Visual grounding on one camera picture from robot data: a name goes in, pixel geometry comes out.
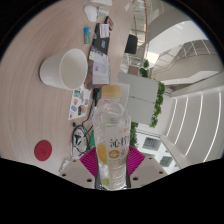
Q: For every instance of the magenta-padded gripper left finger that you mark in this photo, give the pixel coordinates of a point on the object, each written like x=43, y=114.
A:
x=77, y=171

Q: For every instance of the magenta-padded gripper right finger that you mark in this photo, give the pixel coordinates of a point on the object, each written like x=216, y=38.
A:
x=146, y=170

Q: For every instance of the clear drink bottle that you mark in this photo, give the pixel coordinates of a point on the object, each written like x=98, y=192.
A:
x=111, y=133

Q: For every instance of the row of green plants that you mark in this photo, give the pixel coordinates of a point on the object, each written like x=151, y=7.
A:
x=133, y=133

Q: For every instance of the flat round red coaster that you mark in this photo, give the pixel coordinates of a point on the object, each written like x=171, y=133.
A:
x=43, y=150

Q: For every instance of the colourful sticker sheet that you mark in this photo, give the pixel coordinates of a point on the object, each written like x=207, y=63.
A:
x=79, y=105

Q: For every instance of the ceiling light strips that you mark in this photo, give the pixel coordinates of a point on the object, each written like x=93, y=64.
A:
x=200, y=126

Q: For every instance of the small blue item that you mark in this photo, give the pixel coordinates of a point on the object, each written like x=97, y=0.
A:
x=87, y=35

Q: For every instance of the small red-black device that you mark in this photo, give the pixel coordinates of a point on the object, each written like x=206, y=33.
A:
x=109, y=23

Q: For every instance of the white computer mouse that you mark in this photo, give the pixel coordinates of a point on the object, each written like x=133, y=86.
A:
x=90, y=13

